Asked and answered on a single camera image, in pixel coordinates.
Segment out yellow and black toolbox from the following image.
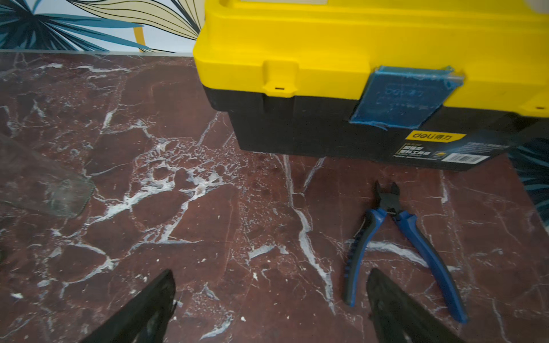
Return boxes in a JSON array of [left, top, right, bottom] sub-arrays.
[[193, 1, 548, 171]]

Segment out blue handled pliers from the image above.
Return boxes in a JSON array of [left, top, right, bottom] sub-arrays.
[[342, 179, 469, 325]]

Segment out glass bottle with cork stopper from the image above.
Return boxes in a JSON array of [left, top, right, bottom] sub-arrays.
[[1, 135, 94, 218]]

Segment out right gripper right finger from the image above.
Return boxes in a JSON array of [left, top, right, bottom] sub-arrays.
[[367, 268, 463, 343]]

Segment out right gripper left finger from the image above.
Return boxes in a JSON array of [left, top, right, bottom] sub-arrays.
[[82, 270, 176, 342]]

